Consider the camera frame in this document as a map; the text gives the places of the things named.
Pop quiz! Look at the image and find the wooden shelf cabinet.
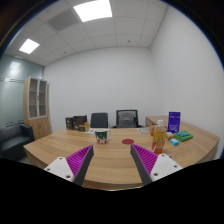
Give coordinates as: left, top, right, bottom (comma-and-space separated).
23, 77, 53, 141

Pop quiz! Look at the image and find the large ceiling light panel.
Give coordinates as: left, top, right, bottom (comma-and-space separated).
73, 0, 113, 23

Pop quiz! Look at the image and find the black office chair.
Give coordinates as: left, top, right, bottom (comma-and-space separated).
89, 112, 109, 129

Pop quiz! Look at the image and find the green packet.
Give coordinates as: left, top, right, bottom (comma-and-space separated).
173, 130, 194, 142

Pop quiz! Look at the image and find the round printed white paper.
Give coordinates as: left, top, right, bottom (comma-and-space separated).
137, 127, 151, 135

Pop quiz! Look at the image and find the small black box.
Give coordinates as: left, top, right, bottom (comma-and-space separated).
65, 116, 75, 131

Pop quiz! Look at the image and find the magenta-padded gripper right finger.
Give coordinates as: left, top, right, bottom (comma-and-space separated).
129, 143, 184, 186

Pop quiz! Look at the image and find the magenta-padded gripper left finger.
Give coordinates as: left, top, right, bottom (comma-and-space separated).
43, 144, 95, 187

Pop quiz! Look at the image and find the tea bottle with white cap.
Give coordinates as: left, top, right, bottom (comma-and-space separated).
151, 119, 167, 155

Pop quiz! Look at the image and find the green and white mug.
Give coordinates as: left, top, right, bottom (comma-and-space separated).
94, 128, 112, 145

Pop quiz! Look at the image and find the large black printed box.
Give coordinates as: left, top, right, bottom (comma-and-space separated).
73, 115, 88, 132

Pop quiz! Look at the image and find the purple standing bag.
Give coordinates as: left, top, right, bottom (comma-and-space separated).
167, 111, 181, 134

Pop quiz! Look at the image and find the black sofa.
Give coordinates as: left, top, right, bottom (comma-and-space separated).
0, 123, 35, 162

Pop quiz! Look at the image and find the small ceiling light panel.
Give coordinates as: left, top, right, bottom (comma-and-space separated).
18, 38, 40, 55

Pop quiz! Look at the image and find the grey mesh office chair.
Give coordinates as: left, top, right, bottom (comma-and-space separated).
111, 109, 144, 129

